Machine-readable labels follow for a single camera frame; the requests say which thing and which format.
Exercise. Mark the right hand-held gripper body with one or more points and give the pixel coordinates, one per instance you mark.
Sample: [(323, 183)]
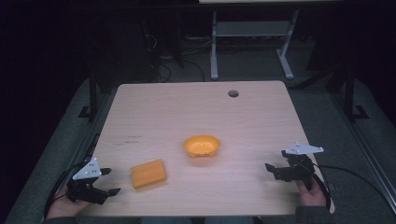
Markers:
[(299, 165)]

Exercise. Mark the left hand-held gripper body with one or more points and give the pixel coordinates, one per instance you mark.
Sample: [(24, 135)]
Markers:
[(88, 171)]

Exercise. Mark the orange sponge block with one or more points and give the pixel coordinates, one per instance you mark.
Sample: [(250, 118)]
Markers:
[(148, 173)]

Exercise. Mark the orange plastic bowl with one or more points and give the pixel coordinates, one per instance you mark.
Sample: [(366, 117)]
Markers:
[(201, 145)]

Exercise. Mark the person's right hand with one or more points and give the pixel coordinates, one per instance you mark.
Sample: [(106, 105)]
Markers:
[(313, 196)]

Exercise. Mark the person's left hand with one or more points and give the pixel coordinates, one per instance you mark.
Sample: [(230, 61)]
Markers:
[(63, 207)]

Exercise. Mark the black metal stand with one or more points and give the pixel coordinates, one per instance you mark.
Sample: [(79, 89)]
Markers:
[(92, 93), (350, 93)]

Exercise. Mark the white metal stand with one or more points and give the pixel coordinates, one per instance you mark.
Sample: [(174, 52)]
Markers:
[(249, 28)]

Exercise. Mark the aluminium frame rail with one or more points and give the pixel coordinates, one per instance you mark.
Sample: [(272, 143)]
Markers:
[(370, 155)]

